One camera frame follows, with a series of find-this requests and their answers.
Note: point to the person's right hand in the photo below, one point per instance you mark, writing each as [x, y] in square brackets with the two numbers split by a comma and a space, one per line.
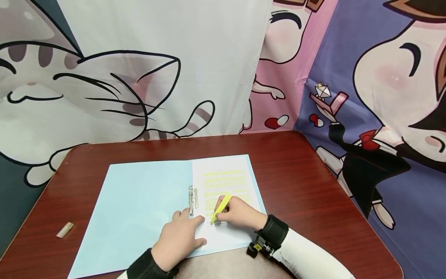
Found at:
[244, 215]

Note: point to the person's left hand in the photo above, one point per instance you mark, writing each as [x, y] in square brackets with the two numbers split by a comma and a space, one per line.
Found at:
[176, 242]

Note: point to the person's left fingers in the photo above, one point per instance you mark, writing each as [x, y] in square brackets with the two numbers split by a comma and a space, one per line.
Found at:
[178, 214]

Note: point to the person's left index finger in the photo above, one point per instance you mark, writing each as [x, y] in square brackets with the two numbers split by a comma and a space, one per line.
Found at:
[197, 221]

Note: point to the person's right thumb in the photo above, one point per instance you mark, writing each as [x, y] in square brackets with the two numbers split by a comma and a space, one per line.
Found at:
[220, 219]

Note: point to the person's right index finger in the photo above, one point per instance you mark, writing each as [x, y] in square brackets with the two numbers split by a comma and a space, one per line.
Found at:
[220, 201]

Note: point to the person's left thumb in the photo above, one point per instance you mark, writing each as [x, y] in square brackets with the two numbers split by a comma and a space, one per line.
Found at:
[199, 244]

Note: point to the yellow highlighter pen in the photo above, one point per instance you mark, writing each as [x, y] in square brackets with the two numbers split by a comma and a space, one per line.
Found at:
[223, 204]

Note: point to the white sheet with highlighted text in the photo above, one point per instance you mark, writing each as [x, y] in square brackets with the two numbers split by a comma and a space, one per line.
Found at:
[226, 174]

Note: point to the light blue paper folder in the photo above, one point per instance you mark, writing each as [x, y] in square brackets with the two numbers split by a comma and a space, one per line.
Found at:
[139, 201]

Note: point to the person's right forearm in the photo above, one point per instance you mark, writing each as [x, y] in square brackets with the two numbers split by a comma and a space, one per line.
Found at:
[310, 257]

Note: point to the metal folder clip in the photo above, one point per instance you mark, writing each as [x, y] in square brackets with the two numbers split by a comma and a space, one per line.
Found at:
[192, 197]

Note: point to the black wrist band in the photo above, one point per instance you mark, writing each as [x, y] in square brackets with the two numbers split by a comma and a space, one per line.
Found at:
[148, 267]
[273, 234]

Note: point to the beige highlighter cap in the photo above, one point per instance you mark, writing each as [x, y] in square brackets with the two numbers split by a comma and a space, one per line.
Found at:
[65, 229]

